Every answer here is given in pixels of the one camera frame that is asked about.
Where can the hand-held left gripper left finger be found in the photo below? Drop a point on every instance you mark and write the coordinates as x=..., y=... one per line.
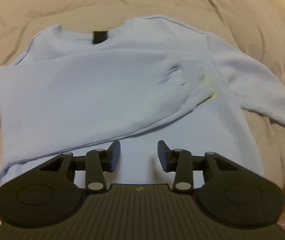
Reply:
x=115, y=156

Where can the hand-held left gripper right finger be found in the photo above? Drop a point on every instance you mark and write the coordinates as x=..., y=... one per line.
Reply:
x=163, y=156

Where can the light blue sweatshirt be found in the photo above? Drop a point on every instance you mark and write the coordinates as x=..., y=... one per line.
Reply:
x=95, y=92

